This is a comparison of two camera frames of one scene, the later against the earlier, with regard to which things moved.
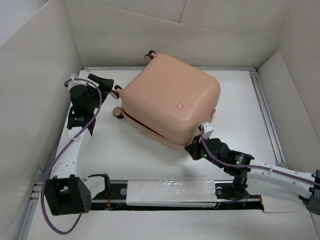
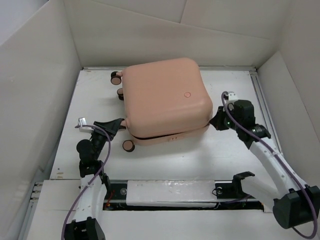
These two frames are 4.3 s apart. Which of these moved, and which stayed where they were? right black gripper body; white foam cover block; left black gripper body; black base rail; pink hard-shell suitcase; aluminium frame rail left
Moved: right black gripper body; left black gripper body; pink hard-shell suitcase
Stayed: white foam cover block; aluminium frame rail left; black base rail
